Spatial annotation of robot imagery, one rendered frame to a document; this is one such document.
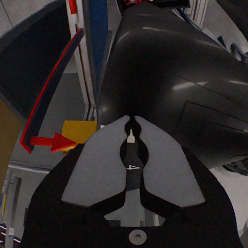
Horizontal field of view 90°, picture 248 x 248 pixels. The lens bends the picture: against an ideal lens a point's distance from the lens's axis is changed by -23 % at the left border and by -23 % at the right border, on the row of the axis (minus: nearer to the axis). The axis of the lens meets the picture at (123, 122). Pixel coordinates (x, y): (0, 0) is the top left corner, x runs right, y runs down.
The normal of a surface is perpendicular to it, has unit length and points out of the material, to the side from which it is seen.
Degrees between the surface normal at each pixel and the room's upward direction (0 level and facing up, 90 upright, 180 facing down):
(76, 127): 90
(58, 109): 90
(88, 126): 90
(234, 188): 50
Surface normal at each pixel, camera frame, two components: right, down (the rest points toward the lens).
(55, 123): 0.01, -0.60
